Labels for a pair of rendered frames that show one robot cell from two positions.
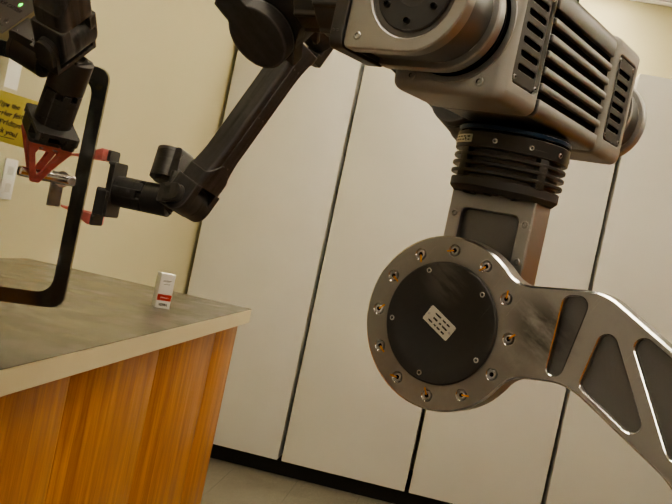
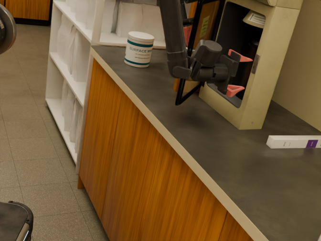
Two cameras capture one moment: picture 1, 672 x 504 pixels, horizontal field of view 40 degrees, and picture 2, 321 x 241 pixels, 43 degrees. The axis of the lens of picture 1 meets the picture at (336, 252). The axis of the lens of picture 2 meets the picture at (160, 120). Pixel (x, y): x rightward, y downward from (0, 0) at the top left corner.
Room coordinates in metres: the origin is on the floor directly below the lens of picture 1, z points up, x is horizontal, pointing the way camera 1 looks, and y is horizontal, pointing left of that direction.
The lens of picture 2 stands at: (2.62, -0.49, 1.56)
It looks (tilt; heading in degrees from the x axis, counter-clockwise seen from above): 24 degrees down; 142
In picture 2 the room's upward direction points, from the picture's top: 12 degrees clockwise
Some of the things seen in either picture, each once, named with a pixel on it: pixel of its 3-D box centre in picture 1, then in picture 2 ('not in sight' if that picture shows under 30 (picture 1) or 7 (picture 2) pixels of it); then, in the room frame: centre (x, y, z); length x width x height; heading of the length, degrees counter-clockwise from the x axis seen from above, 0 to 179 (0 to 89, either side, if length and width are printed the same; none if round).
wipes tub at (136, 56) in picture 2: not in sight; (139, 49); (0.91, 0.61, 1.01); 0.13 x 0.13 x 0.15
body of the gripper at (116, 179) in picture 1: (126, 192); (218, 72); (1.71, 0.40, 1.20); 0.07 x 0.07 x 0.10; 82
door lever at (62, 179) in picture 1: (45, 175); not in sight; (1.45, 0.47, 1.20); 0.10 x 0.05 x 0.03; 124
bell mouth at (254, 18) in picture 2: not in sight; (267, 18); (1.53, 0.76, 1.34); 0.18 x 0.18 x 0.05
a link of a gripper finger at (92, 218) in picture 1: (86, 203); (233, 83); (1.72, 0.47, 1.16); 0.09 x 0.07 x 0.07; 82
